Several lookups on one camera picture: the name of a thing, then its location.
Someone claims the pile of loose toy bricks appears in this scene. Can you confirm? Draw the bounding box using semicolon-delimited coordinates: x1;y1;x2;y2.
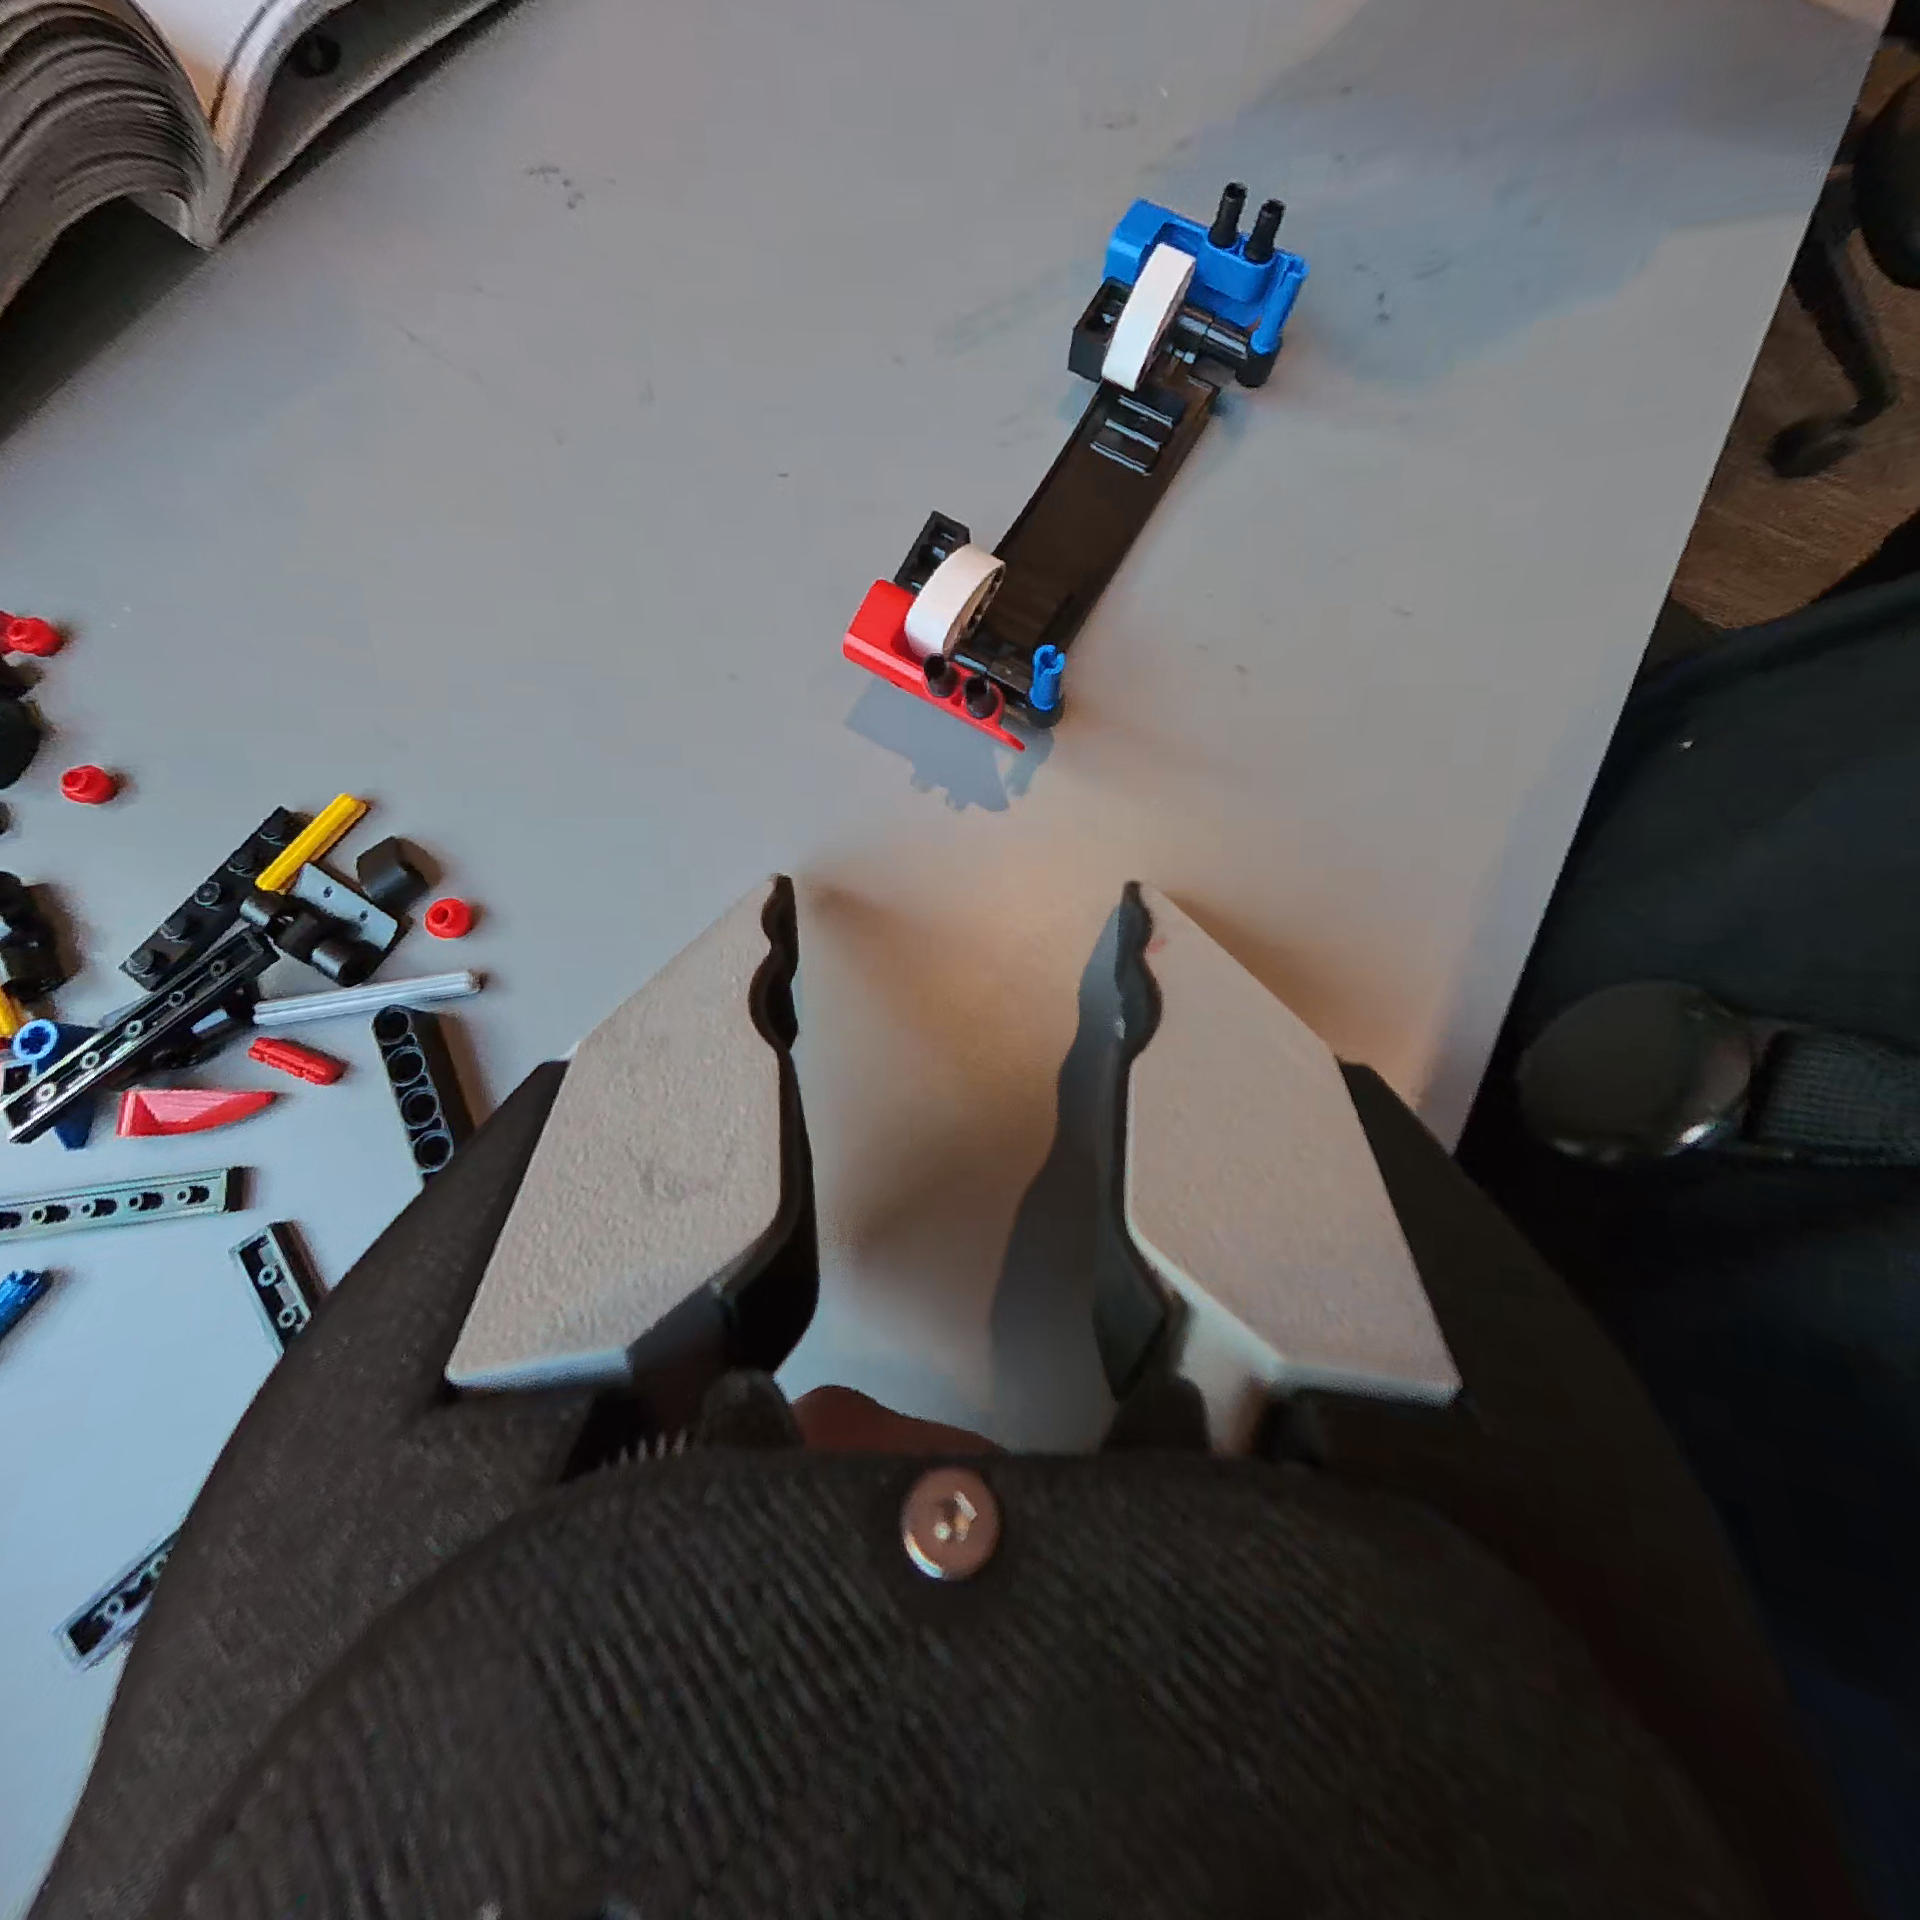
0;609;490;1345

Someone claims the black thin toy plate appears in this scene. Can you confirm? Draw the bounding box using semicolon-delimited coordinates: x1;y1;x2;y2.
229;1222;325;1353
58;1526;184;1670
0;1170;243;1243

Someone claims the black panel toy brick assembly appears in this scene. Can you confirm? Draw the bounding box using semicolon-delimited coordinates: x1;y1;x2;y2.
838;182;1310;754

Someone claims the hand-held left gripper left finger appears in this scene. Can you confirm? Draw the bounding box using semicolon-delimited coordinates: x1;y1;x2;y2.
440;873;826;1396

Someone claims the light grey toy axle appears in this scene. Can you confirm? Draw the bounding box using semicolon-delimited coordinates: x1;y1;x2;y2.
251;972;485;1029

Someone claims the mesh office chair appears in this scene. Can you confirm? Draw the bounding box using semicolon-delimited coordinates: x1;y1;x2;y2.
1770;66;1920;483

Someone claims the grey desk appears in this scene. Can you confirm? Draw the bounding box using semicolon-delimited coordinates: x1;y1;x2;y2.
0;0;1894;1920

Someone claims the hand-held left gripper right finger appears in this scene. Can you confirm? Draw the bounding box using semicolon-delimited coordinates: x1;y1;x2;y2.
1053;881;1467;1456

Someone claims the open building instruction booklet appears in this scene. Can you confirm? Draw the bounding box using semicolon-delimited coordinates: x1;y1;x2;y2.
0;0;496;325

